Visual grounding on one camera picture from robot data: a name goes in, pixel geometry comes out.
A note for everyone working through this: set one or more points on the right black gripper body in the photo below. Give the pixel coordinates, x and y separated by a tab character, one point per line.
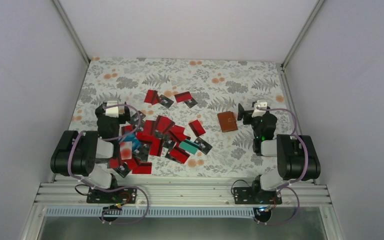
247	114

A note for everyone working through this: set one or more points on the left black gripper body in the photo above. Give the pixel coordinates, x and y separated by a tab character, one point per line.
123	119

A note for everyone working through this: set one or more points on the brown leather card holder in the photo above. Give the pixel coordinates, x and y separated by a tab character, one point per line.
227	121

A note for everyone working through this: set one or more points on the black vip card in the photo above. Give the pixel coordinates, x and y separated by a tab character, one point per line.
202	145
165	101
191	102
137	119
122	170

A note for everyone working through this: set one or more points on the red card front pile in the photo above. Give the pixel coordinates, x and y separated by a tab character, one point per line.
178	155

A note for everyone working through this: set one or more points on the red card pile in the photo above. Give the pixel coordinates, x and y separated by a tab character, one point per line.
156	135
178	155

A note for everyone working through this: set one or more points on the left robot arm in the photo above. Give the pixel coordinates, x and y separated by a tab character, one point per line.
77	151

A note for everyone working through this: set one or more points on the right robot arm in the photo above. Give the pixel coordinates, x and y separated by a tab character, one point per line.
296	157

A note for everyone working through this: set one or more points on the white card red blot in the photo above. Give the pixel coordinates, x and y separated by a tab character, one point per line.
125	150

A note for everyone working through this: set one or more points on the blue card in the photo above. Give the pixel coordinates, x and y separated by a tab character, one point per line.
135	143

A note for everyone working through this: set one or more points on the red card near holder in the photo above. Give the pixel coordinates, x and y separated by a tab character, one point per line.
197	128

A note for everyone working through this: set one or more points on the red card pile centre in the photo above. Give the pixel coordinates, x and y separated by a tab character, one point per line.
156	135

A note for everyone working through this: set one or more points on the black VIP card under red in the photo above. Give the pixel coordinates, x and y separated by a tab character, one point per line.
191	102

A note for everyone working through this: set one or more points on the red card far left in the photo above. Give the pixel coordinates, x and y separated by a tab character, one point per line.
152	97

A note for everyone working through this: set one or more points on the red card bottom front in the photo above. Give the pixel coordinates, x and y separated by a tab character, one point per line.
144	168

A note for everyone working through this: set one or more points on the red card far centre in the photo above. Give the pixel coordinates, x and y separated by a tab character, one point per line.
182	97

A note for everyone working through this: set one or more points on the teal card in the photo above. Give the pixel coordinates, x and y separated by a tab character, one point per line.
189	146

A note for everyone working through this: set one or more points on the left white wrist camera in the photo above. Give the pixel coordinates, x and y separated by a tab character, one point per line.
111	109

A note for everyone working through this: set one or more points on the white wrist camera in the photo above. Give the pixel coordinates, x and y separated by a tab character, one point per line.
260	108
111	109

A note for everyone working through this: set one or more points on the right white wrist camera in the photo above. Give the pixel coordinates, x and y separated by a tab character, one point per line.
260	108

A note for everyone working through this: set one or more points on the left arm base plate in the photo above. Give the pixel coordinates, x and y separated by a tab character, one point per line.
127	195

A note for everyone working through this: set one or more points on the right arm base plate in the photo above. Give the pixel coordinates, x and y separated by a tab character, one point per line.
249	196

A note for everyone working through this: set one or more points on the aluminium rail frame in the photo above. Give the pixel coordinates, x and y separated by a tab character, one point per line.
163	196

